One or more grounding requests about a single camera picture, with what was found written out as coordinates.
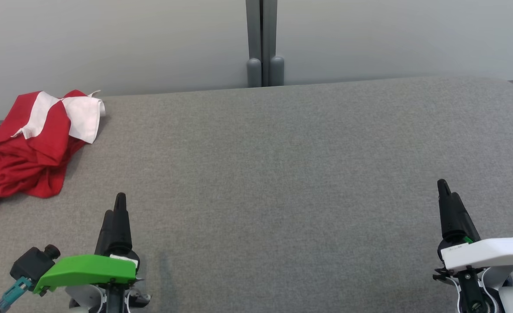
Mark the grey partition post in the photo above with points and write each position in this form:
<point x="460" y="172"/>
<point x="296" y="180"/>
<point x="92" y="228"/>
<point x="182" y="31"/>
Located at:
<point x="273" y="43"/>
<point x="253" y="43"/>

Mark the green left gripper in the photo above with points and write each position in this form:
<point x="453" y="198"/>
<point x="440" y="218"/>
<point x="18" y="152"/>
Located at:
<point x="86" y="269"/>

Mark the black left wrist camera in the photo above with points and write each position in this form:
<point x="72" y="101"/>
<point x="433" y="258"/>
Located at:
<point x="32" y="263"/>

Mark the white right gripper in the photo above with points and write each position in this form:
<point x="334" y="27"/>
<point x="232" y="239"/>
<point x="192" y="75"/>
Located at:
<point x="487" y="252"/>

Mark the red number 23 jersey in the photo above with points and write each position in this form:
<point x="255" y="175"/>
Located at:
<point x="86" y="117"/>

